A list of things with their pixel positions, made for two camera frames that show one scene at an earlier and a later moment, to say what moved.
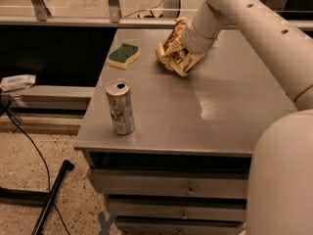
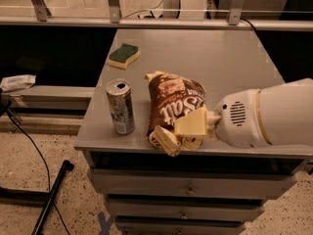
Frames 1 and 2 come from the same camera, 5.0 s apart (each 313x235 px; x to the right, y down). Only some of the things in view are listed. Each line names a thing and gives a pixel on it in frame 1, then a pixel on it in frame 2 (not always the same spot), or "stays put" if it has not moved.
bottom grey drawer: x=180 y=228 stays put
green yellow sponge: x=120 y=58 stays put
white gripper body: x=195 y=40 -> x=236 y=119
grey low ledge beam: x=50 y=97 stays put
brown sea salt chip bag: x=174 y=54 -> x=169 y=96
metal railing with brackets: x=112 y=18 stays put
